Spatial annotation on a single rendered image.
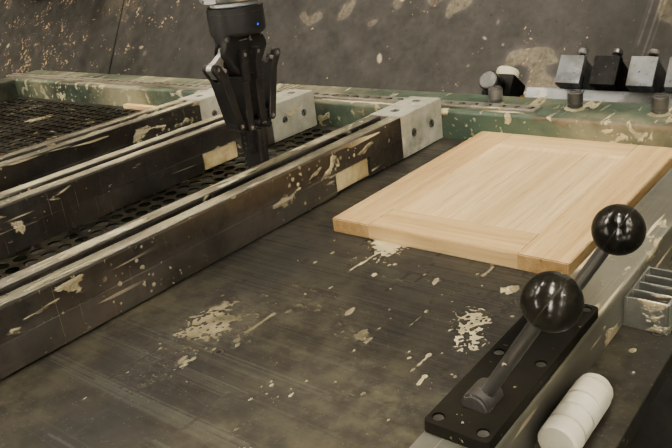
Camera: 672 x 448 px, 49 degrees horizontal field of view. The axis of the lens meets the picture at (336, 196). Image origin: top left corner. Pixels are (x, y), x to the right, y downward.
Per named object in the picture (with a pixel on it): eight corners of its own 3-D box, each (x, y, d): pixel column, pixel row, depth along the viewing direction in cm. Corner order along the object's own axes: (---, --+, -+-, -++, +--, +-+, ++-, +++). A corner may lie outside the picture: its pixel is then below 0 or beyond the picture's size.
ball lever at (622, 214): (573, 333, 62) (663, 216, 54) (555, 356, 59) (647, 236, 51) (535, 304, 63) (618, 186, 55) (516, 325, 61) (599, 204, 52)
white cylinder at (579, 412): (576, 469, 52) (616, 408, 57) (577, 434, 51) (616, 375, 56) (536, 455, 53) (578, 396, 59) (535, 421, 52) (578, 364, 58)
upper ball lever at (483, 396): (509, 412, 53) (605, 287, 45) (484, 442, 51) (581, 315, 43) (467, 376, 55) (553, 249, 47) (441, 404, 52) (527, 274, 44)
